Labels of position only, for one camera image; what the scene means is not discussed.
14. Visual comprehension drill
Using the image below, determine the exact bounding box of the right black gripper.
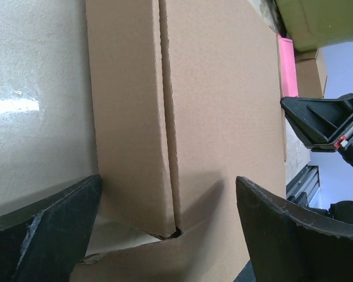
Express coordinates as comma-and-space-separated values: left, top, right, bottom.
281, 93, 353, 167

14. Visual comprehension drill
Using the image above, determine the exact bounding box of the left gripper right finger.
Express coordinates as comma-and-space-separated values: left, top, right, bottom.
236, 176, 353, 281

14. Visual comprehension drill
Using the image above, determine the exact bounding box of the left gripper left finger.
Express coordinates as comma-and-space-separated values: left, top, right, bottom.
0, 174, 102, 281

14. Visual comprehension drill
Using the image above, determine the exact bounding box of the small brown cardboard box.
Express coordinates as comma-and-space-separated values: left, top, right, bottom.
295, 49, 328, 98

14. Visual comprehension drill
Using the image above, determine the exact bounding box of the pink notepad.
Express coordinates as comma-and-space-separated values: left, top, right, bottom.
277, 33, 298, 98

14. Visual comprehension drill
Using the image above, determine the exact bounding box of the olive green plastic tub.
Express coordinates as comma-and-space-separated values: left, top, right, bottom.
277, 0, 353, 52

